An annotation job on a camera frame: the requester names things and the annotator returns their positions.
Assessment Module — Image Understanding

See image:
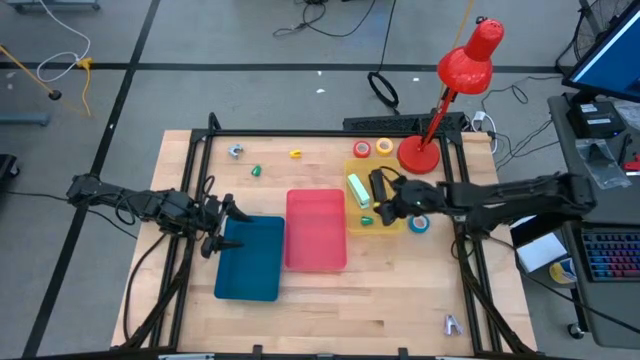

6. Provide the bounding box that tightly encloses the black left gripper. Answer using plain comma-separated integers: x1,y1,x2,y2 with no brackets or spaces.
186,192,254,260

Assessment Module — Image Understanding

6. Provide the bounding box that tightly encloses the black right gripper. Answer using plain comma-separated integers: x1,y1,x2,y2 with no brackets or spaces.
373,173,447,228

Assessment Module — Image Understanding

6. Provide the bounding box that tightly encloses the black stapler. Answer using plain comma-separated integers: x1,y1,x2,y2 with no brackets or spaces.
368,168,389,205

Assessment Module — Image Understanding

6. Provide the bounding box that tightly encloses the mint green stapler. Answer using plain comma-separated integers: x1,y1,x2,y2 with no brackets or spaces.
346,172,372,210

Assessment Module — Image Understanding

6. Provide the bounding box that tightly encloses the blue tape roll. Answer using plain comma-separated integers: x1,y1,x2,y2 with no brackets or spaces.
407,213,431,235

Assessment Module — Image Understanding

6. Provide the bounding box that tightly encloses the silver staple remover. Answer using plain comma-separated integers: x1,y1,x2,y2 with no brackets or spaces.
443,314,465,337

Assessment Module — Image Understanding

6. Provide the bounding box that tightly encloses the blue plastic bin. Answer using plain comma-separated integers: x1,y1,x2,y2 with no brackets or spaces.
213,214,287,303

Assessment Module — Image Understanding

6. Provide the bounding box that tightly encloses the yellow translucent plastic bin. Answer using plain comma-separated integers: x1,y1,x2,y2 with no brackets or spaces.
343,157,408,237

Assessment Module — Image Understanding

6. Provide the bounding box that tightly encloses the red desk lamp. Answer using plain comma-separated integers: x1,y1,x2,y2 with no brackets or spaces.
396,17,506,177

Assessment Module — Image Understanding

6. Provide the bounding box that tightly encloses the black perforated power strip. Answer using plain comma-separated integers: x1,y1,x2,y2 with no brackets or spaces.
342,111,467,134

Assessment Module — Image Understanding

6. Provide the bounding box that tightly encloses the pink translucent plastic bin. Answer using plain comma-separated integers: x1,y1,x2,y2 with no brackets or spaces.
284,188,349,273

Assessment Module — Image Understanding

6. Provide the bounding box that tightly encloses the white power adapter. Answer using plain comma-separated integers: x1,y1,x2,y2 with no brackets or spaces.
471,110,500,155

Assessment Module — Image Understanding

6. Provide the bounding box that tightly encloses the white cardboard box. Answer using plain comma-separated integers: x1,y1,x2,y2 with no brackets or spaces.
514,231,569,274

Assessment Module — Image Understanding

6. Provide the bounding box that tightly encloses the yellow and blue roll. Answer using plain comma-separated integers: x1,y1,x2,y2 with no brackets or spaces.
548,256,579,286

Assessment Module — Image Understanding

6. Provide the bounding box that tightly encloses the clear plastic bag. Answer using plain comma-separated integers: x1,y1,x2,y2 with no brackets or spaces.
574,137,633,191

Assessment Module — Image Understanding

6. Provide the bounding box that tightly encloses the black mini computer box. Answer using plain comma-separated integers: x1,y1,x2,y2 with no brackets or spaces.
565,100,627,140

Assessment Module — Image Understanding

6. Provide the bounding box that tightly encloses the black caster foot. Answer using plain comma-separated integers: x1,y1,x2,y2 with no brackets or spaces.
0,153,22,181

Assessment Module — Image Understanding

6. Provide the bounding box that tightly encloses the grey floor bar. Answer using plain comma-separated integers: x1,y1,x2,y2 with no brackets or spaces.
0,111,52,128

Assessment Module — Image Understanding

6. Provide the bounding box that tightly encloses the backlit rainbow keyboard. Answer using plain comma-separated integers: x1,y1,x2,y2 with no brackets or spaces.
580,229,640,284

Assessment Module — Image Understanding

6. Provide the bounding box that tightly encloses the grey side desk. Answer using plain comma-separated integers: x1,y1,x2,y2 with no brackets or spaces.
546,92,640,350

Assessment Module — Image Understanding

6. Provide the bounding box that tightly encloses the black computer monitor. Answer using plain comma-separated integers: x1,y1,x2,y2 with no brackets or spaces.
561,0,640,105

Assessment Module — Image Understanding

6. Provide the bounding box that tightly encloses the black floor fan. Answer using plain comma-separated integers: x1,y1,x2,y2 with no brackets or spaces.
554,0,635,76

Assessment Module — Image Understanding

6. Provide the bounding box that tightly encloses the grey cart base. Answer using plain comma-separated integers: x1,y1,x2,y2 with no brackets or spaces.
4,0,102,14

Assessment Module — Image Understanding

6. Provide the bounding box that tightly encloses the coiled black cable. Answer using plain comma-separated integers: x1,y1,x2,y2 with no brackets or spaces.
366,70,401,116

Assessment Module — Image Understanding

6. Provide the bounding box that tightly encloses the yellow hanging cord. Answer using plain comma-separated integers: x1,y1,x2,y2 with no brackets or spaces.
0,44,63,102
438,0,476,99

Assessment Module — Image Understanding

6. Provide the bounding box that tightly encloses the tangled black floor cable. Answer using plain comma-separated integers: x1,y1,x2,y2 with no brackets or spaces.
271,0,377,39

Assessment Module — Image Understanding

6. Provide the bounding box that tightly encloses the yellow floor cable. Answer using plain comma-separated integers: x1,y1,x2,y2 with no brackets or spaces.
74,56,96,118

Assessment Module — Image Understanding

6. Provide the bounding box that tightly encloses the white floor cable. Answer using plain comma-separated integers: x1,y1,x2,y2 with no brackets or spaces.
36,0,93,84

